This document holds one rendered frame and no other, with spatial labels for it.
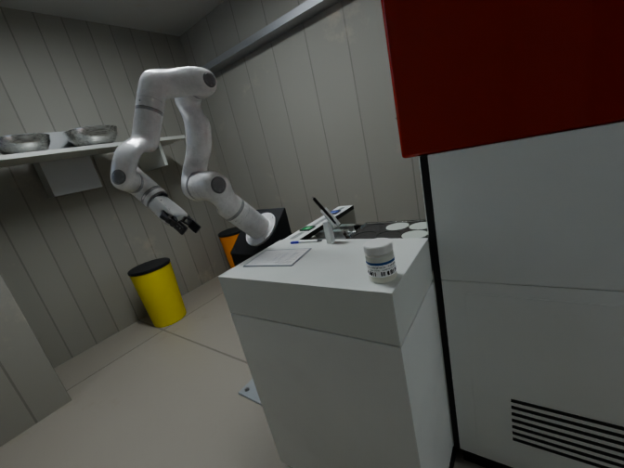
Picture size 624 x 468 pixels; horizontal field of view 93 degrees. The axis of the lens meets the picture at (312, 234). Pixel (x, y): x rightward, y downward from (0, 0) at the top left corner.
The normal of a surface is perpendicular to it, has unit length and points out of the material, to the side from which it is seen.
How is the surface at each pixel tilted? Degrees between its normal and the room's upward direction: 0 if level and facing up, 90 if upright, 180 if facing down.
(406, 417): 90
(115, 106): 90
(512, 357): 90
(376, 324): 90
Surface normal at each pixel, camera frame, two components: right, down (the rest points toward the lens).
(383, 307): -0.54, 0.35
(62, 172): 0.79, -0.01
